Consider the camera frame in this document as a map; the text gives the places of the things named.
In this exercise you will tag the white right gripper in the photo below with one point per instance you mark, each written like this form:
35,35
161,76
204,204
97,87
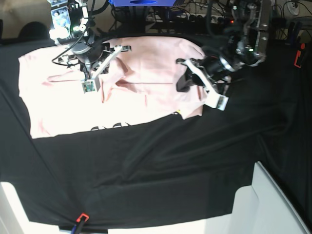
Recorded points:
90,82

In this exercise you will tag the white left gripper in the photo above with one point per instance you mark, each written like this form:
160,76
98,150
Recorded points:
194,75

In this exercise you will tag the pale pink T-shirt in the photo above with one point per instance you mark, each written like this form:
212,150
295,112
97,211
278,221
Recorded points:
140,87

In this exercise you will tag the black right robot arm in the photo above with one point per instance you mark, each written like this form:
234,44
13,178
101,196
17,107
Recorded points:
72,23

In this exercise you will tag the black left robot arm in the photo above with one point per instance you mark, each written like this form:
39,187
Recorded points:
245,39

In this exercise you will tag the black power strip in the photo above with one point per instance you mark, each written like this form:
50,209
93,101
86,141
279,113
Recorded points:
218,19

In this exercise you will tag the blue plastic base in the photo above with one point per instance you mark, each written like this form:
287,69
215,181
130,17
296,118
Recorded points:
162,3

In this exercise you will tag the black table cloth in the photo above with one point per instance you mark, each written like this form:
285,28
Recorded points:
169,170

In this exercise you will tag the red blue tool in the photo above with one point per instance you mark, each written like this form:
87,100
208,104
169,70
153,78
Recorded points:
80,222

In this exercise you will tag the red bracket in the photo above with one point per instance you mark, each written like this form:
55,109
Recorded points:
299,56

